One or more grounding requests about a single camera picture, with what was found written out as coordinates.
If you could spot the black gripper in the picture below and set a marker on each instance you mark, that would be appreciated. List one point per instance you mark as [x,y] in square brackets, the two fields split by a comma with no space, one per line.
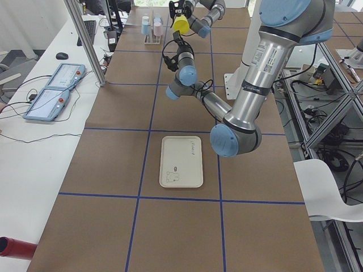
[181,5]
[180,45]

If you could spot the yellow plastic cup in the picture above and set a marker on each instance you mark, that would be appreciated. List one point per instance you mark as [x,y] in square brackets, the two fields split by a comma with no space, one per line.
[181,24]

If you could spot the pink plastic cup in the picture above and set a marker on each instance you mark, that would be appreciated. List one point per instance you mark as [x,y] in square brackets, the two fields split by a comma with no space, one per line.
[158,29]

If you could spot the light blue plastic cup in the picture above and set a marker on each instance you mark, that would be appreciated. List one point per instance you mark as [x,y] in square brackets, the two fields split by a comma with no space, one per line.
[157,19]

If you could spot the cream plastic cup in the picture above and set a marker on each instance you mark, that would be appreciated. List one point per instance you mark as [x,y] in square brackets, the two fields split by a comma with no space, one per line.
[145,20]

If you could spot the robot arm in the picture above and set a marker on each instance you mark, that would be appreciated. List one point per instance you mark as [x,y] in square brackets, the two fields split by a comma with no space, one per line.
[284,25]
[202,27]

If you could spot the black keyboard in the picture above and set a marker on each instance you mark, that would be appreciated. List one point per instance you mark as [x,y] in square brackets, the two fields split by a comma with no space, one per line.
[90,26]

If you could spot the upper blue teach pendant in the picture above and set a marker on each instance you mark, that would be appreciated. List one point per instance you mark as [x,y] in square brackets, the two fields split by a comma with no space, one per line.
[66,75]

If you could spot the blue teach pendant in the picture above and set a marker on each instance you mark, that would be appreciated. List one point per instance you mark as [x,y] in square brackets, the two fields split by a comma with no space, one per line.
[66,75]
[47,105]

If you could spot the black computer mouse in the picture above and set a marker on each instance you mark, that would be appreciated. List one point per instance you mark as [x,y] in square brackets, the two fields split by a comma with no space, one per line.
[62,56]

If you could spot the cream plastic tray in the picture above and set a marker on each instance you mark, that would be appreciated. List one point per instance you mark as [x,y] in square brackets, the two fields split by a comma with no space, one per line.
[181,162]

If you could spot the lower blue teach pendant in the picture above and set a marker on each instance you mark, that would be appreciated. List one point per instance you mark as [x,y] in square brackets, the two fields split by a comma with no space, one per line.
[47,105]

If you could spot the red cylinder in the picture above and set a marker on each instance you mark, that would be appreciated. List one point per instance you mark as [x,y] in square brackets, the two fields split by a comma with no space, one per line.
[13,248]

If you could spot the white wire cup rack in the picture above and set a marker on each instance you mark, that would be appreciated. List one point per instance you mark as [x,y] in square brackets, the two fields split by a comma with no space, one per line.
[151,39]

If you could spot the aluminium frame post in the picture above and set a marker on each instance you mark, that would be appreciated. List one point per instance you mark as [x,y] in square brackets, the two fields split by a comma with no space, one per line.
[76,17]

